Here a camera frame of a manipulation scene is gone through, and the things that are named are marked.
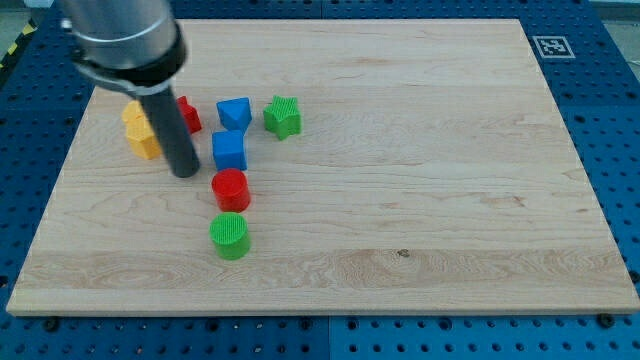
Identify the green star block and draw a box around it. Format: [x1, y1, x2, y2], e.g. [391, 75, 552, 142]
[263, 95, 302, 141]

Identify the red cylinder block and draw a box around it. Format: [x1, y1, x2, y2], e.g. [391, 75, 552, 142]
[211, 168, 251, 212]

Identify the blue cube block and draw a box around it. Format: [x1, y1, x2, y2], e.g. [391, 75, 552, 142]
[212, 130, 247, 171]

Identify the green cylinder block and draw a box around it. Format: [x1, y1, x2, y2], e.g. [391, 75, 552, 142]
[209, 212, 251, 260]

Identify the blue triangle block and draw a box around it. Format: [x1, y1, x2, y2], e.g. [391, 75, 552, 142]
[216, 97, 252, 133]

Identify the wooden board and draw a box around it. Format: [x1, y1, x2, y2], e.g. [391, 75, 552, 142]
[7, 20, 639, 317]

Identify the red block behind rod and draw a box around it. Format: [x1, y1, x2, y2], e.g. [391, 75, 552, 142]
[176, 96, 202, 134]

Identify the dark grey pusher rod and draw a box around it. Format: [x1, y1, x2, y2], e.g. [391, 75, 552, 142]
[138, 87, 200, 178]

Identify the yellow hexagon block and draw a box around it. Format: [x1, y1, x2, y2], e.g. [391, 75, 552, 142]
[125, 117, 162, 160]

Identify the yellow block at back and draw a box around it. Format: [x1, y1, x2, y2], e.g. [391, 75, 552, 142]
[121, 100, 145, 124]

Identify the white fiducial marker tag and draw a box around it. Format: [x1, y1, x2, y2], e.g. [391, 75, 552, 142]
[532, 35, 575, 59]

